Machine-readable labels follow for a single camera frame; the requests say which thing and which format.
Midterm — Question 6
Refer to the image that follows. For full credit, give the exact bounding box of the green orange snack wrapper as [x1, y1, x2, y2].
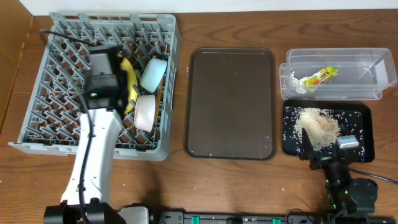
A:
[304, 66, 338, 93]

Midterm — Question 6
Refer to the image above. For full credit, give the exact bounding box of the clear plastic waste bin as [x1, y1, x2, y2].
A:
[279, 48, 397, 101]

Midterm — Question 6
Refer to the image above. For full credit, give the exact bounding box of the pile of rice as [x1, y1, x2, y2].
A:
[283, 107, 364, 155]

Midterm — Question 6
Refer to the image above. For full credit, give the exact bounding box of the pink small bowl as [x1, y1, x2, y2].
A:
[134, 95, 156, 132]

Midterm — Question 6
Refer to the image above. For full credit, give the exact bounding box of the wooden chopstick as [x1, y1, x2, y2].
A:
[154, 79, 164, 123]

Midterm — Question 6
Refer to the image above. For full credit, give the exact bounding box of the black waste tray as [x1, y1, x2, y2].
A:
[282, 100, 375, 162]

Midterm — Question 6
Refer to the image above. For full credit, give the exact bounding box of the yellow round plate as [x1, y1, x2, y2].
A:
[118, 54, 138, 114]

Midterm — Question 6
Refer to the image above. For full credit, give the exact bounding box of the dark brown serving tray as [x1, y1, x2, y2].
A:
[183, 47, 277, 161]

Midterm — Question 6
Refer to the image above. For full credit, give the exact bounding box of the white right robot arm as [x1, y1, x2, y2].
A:
[299, 129, 378, 220]

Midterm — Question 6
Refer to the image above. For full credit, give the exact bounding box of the grey dishwasher rack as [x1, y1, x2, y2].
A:
[13, 12, 182, 161]

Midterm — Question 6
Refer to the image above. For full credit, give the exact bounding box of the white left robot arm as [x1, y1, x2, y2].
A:
[44, 45, 159, 223]

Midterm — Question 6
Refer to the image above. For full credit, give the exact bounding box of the light blue bowl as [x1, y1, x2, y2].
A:
[141, 58, 167, 93]

